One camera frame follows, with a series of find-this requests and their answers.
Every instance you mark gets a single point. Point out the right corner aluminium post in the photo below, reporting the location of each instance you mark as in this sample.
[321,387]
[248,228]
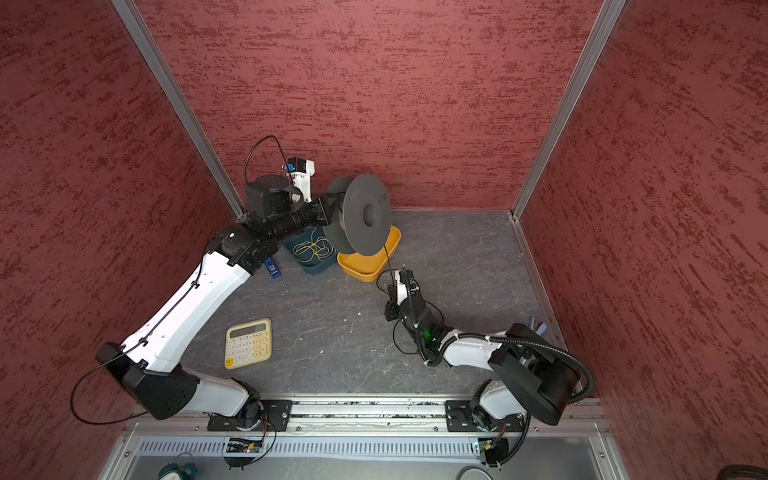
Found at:
[604,24]

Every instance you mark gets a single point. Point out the corner aluminium post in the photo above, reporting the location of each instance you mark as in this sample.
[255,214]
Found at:
[138,30]
[604,24]

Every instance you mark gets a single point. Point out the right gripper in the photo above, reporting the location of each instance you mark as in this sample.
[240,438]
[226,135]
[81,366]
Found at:
[392,306]

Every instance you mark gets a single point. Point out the left corner aluminium post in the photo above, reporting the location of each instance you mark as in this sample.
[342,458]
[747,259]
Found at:
[138,30]

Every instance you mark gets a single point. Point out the aluminium front rail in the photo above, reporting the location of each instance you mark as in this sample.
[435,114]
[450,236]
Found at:
[376,415]

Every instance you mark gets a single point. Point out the teal object below rail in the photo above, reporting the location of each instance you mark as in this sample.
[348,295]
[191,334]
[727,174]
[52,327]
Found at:
[182,467]

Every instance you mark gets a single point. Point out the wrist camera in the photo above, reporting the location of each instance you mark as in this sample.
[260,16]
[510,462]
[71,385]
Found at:
[406,285]
[301,170]

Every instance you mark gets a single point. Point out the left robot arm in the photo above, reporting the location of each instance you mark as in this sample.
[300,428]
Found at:
[147,364]

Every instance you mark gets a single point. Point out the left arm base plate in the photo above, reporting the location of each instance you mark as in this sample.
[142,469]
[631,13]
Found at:
[264,415]

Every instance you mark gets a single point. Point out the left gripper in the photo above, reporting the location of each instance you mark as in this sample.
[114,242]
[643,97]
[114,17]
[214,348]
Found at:
[324,209]

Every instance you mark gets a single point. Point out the teal plastic bin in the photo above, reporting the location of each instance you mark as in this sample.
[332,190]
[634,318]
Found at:
[313,251]

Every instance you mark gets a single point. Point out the grey perforated cable spool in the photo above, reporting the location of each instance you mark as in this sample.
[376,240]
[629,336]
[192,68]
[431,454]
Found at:
[362,222]

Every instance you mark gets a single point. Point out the yellow plastic bin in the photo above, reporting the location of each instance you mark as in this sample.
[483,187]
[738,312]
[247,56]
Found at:
[367,268]

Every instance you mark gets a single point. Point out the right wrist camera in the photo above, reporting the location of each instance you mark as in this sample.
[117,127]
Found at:
[406,285]

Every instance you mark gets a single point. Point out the small blue grey clip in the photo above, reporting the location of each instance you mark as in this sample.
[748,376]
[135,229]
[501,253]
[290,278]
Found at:
[538,327]

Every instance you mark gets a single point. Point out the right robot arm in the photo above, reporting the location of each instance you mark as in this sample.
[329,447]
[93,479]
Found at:
[534,378]

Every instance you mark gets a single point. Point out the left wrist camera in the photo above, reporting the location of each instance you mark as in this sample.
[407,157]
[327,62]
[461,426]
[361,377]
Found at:
[301,170]

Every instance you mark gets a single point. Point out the yellow calculator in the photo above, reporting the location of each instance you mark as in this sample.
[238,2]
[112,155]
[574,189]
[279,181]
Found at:
[248,344]

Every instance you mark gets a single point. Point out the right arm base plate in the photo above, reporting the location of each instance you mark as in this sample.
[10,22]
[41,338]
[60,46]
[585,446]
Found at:
[464,416]

